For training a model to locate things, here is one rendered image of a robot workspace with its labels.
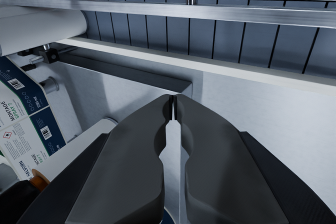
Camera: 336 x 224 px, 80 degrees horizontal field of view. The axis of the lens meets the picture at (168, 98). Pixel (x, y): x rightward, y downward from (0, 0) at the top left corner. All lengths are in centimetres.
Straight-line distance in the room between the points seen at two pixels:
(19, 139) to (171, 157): 39
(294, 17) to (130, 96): 33
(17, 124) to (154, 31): 43
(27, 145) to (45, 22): 37
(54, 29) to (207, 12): 28
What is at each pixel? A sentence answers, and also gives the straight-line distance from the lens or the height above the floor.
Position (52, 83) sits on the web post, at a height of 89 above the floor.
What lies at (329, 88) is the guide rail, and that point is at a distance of 27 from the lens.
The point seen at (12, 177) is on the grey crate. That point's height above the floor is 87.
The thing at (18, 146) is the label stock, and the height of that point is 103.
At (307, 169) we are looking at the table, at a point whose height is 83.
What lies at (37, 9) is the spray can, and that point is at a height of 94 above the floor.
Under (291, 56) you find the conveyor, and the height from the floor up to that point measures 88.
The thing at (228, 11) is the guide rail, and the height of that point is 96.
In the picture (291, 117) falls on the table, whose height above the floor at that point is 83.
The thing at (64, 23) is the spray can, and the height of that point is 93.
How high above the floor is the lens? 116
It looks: 47 degrees down
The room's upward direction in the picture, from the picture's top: 132 degrees counter-clockwise
